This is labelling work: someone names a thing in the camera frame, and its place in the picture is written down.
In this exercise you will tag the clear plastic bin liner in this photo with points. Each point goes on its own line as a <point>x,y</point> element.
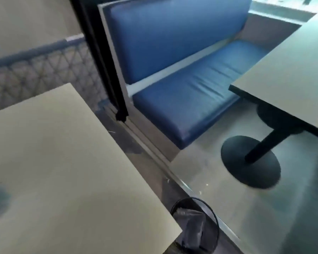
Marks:
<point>190,227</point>

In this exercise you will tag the beige square table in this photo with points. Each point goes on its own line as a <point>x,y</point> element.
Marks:
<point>63,177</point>

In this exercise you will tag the black door frame post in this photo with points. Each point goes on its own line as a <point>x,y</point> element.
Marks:
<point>103,63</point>

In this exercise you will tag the black pedestal table base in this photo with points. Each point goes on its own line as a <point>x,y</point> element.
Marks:
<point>251,166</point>

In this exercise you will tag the blue padded booth bench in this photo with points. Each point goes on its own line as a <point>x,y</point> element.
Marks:
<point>175,76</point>

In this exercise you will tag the grey pedestal table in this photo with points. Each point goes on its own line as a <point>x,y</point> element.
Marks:
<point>288,71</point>

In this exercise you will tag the black mesh waste bin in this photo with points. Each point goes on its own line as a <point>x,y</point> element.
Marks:
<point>214,224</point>

